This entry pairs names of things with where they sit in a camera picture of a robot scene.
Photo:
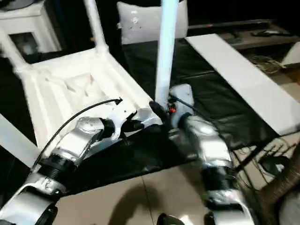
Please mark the white plastic table leg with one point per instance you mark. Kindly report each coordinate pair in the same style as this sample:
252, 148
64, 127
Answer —
11, 51
16, 143
96, 25
165, 58

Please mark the white plastic table top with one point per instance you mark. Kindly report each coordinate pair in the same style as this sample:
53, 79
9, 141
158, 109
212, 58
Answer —
58, 98

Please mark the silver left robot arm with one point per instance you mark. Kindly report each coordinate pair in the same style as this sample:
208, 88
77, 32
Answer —
77, 140

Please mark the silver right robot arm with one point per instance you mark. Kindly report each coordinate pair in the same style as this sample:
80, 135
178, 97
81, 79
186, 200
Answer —
211, 150

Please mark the black mat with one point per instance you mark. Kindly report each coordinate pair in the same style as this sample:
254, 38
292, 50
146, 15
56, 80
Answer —
211, 98

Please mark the white flat board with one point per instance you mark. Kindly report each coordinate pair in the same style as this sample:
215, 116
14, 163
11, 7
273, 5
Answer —
234, 70

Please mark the grey pillow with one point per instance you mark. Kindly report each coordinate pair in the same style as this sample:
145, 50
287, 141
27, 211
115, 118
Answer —
140, 25

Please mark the black tv stand foot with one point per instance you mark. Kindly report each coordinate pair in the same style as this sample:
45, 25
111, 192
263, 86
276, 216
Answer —
234, 38

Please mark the black robot foot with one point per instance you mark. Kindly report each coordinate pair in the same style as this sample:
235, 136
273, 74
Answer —
167, 219

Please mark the black case with gold label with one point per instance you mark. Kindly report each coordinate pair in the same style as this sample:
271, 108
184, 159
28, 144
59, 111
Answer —
75, 23

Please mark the black router with antennas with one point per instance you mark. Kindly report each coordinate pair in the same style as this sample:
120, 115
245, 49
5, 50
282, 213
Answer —
272, 165

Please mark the brown wooden tv bench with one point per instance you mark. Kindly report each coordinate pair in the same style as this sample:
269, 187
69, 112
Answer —
269, 42

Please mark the black remote control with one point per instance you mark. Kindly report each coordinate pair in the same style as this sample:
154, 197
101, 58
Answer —
269, 33

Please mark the brown textured pouf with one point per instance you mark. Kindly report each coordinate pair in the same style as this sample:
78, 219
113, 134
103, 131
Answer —
281, 187

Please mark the white glass-door cabinet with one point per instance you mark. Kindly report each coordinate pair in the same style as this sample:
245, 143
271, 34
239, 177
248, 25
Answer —
23, 23

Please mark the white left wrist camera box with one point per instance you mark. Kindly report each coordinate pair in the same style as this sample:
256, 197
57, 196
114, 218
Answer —
122, 112

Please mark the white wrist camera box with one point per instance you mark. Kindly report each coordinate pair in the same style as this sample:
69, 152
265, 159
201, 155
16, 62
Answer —
122, 112
184, 93

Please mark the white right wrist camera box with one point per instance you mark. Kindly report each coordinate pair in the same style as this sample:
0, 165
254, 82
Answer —
184, 93

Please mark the black metal table frame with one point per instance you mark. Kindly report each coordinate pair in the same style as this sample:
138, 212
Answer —
248, 159

